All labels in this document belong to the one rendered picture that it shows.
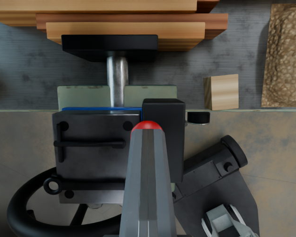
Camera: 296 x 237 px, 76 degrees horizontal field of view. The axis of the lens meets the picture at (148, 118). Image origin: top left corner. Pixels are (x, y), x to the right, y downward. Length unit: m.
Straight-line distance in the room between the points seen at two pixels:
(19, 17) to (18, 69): 0.07
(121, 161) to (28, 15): 0.20
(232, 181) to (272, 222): 0.58
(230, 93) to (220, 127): 1.03
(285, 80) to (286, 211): 1.49
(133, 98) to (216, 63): 0.14
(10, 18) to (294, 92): 0.37
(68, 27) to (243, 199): 1.26
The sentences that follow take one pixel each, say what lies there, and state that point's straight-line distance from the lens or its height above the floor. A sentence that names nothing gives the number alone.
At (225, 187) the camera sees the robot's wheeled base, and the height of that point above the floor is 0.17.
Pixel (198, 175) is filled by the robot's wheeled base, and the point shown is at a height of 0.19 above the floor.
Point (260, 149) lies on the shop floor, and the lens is 1.45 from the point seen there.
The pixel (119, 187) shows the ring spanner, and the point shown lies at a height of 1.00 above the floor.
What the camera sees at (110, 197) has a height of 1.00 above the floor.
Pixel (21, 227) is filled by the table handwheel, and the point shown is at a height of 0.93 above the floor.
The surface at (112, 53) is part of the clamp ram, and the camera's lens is 0.21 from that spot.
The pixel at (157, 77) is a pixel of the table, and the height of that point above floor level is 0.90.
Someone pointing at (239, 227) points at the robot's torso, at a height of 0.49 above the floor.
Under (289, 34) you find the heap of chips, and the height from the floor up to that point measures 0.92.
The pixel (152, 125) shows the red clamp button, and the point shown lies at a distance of 0.16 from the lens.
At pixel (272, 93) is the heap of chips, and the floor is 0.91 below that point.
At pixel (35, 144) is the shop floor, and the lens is 1.44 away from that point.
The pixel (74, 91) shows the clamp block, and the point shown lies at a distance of 0.24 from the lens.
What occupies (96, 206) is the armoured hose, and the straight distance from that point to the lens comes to 0.26.
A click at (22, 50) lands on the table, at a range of 0.33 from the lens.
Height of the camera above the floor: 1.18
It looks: 80 degrees down
